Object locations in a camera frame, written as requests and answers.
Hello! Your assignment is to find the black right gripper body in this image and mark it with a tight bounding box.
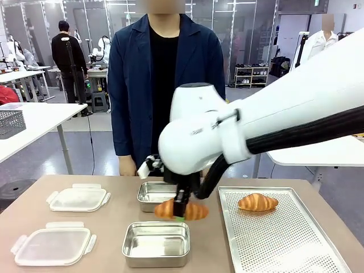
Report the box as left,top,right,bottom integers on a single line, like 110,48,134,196
163,167,202,197

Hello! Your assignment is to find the golden brown croissant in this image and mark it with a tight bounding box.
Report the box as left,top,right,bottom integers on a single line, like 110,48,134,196
154,198,210,221
238,193,279,212

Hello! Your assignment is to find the clear white-rimmed container lid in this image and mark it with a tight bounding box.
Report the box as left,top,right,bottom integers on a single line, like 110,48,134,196
46,183,111,212
10,221,97,267

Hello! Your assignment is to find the rectangular stainless steel container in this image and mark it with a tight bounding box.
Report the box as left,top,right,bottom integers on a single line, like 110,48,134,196
122,221,191,268
137,181,179,213

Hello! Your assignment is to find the person's right hand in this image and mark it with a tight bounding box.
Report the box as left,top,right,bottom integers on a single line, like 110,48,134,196
118,155,137,177

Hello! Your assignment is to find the perforated metal baking tray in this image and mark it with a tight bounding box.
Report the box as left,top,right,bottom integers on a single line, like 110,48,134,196
218,186,353,273

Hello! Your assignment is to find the person in navy jacket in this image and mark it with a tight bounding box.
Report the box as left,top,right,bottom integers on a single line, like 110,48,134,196
107,13,227,179

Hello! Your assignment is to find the grey plastic stool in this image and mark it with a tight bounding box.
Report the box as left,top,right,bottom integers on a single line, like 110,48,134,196
91,92,111,114

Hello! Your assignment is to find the white shoe rack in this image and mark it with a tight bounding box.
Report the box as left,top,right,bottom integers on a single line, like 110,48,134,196
234,65,270,88

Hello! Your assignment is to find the white rounded-corner table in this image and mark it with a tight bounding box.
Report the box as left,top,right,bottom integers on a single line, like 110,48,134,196
267,135,364,183

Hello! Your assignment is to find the black tripod with white head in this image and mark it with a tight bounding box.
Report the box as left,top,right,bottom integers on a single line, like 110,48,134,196
61,36,93,117

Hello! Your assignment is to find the white table with grey leg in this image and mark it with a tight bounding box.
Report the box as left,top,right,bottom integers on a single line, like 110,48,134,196
0,102,88,175

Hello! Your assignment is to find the black round floor base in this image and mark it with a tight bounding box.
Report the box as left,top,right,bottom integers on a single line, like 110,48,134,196
0,179,38,201

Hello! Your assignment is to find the background person in black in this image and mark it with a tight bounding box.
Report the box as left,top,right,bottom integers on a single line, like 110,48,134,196
51,20,89,105

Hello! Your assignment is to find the black stand with white top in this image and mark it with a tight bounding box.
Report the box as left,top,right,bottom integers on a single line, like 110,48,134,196
294,31,310,69

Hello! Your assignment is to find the grey perforated basket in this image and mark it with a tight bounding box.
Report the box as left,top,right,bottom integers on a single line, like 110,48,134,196
0,109,27,140

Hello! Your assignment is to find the background white workbench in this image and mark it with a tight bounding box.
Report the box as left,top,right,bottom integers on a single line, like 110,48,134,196
0,65,56,103

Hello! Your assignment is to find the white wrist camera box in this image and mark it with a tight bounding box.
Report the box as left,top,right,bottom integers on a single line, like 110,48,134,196
137,155,165,179

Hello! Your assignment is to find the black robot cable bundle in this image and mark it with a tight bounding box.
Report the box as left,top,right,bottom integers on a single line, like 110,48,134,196
195,105,364,200

